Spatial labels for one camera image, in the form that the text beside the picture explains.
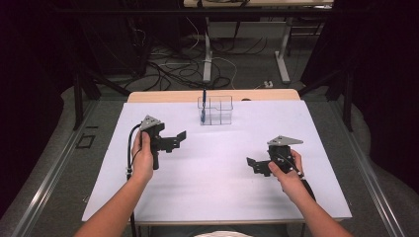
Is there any clear plastic pen organizer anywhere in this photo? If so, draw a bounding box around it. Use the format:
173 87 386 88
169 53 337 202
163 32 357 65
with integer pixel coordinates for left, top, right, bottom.
197 95 234 126

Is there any light wooden desk top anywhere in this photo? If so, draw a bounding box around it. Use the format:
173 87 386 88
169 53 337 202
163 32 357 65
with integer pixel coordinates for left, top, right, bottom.
183 0 335 9

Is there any tangle of black floor cables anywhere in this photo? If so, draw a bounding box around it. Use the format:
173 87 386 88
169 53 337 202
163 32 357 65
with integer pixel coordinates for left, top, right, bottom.
131 29 269 92

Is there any white floor cable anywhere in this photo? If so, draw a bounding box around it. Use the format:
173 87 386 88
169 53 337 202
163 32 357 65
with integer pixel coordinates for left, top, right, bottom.
184 16 239 91

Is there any person's left hand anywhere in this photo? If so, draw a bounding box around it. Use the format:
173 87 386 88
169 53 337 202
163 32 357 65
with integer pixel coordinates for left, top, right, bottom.
130 130 155 184

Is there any person's right hand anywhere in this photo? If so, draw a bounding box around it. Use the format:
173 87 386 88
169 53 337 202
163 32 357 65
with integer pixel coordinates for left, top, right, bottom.
267 149 306 203

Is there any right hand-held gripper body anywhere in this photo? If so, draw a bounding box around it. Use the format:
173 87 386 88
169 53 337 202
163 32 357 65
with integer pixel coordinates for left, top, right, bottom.
266 134 304 175

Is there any blue pen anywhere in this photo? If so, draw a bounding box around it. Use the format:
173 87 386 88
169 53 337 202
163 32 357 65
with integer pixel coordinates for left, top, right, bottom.
200 87 209 124

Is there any dark curtain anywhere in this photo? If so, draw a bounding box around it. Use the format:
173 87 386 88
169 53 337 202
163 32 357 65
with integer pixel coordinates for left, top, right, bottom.
332 0 419 196
0 0 83 218

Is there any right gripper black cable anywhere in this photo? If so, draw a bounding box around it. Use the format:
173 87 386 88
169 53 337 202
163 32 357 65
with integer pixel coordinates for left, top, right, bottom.
278 153 317 202

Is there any person's white shirt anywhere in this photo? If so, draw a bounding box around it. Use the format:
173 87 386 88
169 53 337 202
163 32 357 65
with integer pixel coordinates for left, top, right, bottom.
193 230 255 237

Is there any white desk leg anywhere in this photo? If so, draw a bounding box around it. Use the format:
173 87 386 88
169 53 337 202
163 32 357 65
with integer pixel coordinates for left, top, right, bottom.
274 17 292 84
203 16 213 83

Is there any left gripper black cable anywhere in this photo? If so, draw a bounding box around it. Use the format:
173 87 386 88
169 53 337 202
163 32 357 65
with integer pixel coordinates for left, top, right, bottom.
126 122 143 237

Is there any black metal stand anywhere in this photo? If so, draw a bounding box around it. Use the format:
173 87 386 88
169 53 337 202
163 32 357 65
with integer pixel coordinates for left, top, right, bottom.
72 63 132 131
297 67 356 133

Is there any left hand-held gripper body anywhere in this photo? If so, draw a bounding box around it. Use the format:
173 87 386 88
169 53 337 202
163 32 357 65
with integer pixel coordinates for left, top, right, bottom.
139 115 173 171

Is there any white table cover sheet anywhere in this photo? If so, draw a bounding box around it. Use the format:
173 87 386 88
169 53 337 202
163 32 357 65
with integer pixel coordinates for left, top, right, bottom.
81 100 353 222

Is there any metal floor rail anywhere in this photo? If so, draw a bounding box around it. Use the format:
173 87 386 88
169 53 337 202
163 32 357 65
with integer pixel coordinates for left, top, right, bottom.
330 98 407 237
9 99 101 237

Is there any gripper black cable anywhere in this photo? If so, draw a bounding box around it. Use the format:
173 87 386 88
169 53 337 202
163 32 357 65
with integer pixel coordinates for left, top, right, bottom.
278 153 317 202
126 122 143 237

